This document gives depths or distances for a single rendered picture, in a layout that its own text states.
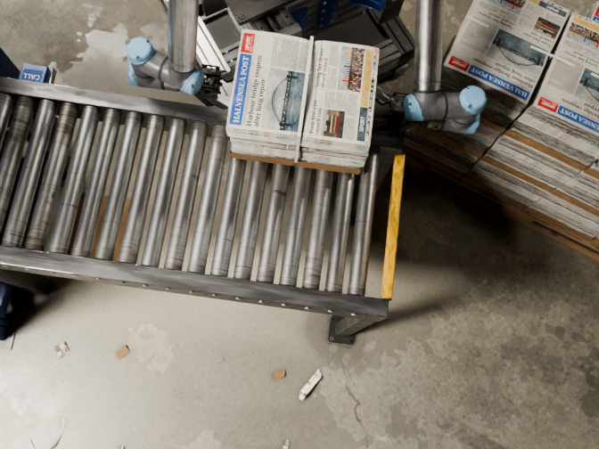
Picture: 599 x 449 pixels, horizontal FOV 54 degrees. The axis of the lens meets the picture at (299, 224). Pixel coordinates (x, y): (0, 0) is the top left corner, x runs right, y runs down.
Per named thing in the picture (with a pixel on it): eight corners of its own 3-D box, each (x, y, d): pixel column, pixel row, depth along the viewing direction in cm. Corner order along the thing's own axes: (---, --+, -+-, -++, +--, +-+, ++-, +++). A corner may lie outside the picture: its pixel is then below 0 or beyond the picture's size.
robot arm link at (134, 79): (124, 76, 170) (130, 90, 178) (161, 81, 170) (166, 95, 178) (129, 53, 172) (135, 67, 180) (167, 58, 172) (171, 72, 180)
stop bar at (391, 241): (405, 156, 173) (406, 154, 171) (391, 301, 162) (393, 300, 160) (394, 155, 173) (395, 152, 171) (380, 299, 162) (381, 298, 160)
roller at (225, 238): (252, 132, 178) (251, 125, 173) (227, 283, 166) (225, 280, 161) (236, 129, 178) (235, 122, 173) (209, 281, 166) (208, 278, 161)
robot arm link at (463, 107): (451, 110, 160) (440, 126, 171) (491, 108, 161) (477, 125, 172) (447, 84, 162) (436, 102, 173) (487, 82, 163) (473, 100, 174)
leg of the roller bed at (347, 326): (349, 323, 240) (381, 303, 174) (348, 338, 238) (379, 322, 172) (336, 322, 239) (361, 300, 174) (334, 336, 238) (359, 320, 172)
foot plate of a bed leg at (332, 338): (360, 314, 241) (360, 314, 240) (356, 350, 237) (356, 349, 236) (328, 310, 240) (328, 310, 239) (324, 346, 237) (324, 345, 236)
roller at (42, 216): (82, 107, 177) (77, 100, 173) (45, 257, 165) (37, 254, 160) (66, 105, 177) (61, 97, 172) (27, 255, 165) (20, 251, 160)
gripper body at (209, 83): (217, 88, 170) (176, 83, 170) (219, 102, 178) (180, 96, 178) (222, 65, 172) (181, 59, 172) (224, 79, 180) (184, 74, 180)
